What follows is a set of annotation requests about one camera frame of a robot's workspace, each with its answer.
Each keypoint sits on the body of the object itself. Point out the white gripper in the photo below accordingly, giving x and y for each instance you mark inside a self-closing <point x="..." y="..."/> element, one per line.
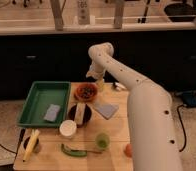
<point x="98" y="74"/>

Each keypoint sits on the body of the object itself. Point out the dark grape bunch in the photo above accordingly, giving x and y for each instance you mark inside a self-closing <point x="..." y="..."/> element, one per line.
<point x="86" y="92"/>

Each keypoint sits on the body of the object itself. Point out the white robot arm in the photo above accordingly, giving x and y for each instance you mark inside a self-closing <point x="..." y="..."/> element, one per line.
<point x="150" y="121"/>

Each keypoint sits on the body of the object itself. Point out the red bowl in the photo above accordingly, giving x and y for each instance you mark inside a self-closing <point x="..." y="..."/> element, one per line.
<point x="77" y="92"/>

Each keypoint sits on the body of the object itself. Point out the white block in bowl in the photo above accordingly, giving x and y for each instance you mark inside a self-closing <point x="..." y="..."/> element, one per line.
<point x="79" y="114"/>

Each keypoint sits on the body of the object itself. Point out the small white black object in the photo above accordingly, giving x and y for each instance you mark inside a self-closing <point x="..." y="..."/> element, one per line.
<point x="118" y="86"/>

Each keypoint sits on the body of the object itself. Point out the grey triangular cloth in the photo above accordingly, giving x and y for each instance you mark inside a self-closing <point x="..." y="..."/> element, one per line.
<point x="106" y="110"/>

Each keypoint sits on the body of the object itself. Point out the white cup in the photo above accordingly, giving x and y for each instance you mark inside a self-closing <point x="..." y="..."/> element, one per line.
<point x="68" y="128"/>

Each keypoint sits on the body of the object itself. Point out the green cup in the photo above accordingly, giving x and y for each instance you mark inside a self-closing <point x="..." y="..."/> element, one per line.
<point x="102" y="141"/>

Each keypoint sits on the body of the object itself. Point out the grey sponge in tray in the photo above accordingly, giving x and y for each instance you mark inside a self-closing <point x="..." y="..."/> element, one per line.
<point x="52" y="112"/>

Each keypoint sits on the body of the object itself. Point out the green plastic tray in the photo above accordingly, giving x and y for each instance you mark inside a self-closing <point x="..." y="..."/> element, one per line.
<point x="41" y="96"/>

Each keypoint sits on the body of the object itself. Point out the orange fruit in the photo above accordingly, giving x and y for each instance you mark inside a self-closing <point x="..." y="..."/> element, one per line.
<point x="128" y="150"/>

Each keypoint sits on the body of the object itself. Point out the small dark dish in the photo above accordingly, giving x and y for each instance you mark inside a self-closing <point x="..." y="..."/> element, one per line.
<point x="37" y="146"/>

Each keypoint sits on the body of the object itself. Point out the blue black device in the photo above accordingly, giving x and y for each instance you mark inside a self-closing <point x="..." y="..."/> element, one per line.
<point x="189" y="99"/>

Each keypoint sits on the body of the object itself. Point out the wooden shelf rail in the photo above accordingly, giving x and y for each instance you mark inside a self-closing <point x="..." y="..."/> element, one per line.
<point x="105" y="28"/>

